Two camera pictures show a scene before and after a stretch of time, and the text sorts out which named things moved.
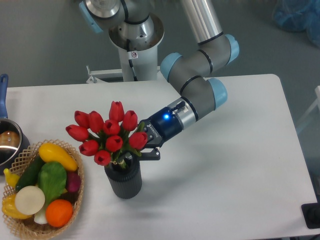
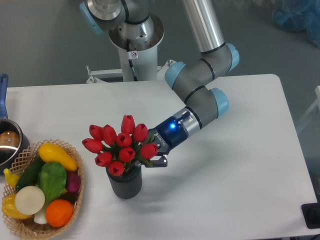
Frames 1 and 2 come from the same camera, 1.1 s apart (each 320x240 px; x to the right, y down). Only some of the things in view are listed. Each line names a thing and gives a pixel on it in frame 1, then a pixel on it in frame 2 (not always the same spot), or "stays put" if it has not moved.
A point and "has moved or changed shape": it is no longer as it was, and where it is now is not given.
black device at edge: [311, 212] stays put
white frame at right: [316, 103] stays put
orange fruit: [58, 212] stays put
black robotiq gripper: [162, 127] -> [169, 135]
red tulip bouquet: [109, 139] has moved or changed shape
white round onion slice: [29, 200] stays put
